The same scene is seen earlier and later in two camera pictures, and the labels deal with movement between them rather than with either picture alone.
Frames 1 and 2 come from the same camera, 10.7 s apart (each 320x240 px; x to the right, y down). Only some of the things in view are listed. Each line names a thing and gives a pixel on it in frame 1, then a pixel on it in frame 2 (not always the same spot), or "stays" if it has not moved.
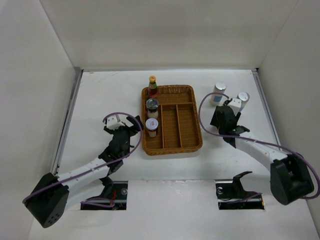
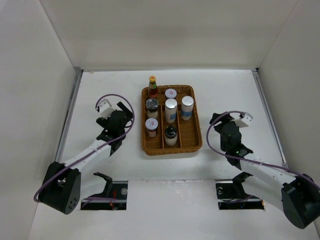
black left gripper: x=136 y=127 -> x=103 y=122
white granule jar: x=244 y=97 -> x=187 y=105
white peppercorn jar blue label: x=216 y=100 -> x=170 y=110
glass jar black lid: x=152 y=105 stays
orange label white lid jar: x=151 y=124 stays
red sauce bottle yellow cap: x=152 y=88 stays
